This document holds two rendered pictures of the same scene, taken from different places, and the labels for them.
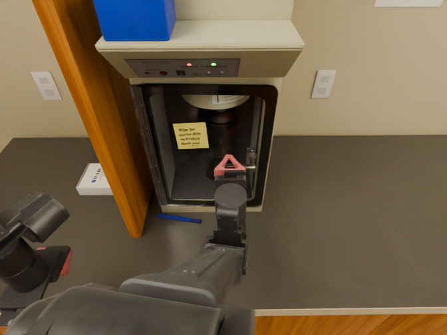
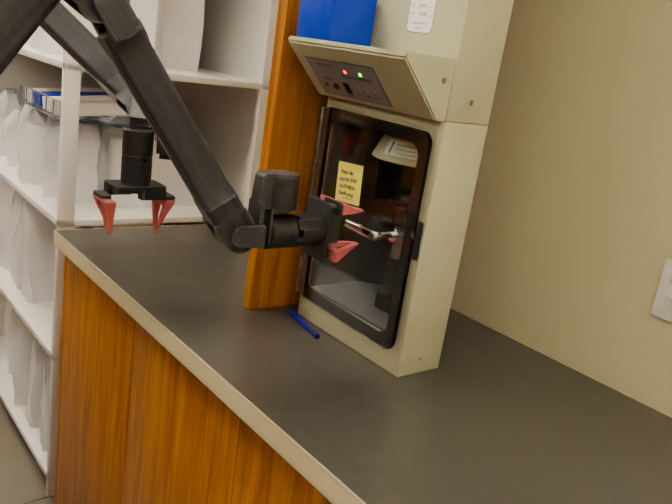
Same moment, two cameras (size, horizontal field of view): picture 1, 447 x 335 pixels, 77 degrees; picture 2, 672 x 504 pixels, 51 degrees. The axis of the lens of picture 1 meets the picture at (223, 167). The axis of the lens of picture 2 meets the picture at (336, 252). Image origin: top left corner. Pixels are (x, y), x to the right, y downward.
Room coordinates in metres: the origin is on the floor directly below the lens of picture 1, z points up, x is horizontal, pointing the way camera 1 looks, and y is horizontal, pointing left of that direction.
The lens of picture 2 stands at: (-0.32, -0.93, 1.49)
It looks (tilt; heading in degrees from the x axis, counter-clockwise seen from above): 16 degrees down; 50
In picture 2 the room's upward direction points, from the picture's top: 9 degrees clockwise
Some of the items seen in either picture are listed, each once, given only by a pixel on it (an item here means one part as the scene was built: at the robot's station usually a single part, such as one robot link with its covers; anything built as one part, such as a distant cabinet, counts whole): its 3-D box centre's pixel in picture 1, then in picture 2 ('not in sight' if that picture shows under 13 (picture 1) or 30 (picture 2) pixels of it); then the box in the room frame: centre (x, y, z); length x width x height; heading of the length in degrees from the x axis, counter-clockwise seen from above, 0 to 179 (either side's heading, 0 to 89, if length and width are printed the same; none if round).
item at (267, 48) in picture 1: (203, 60); (362, 76); (0.49, 0.04, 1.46); 0.32 x 0.11 x 0.10; 91
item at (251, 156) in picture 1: (237, 162); (370, 229); (0.50, -0.04, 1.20); 0.10 x 0.05 x 0.03; 89
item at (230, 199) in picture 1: (226, 228); (260, 206); (0.29, 0.00, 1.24); 0.12 x 0.09 x 0.11; 171
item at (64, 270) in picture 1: (52, 270); (150, 209); (0.25, 0.33, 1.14); 0.07 x 0.07 x 0.09; 1
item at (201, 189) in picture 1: (209, 157); (357, 223); (0.54, 0.04, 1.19); 0.30 x 0.01 x 0.40; 89
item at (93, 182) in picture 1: (106, 178); not in sight; (0.68, 0.41, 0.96); 0.16 x 0.12 x 0.04; 90
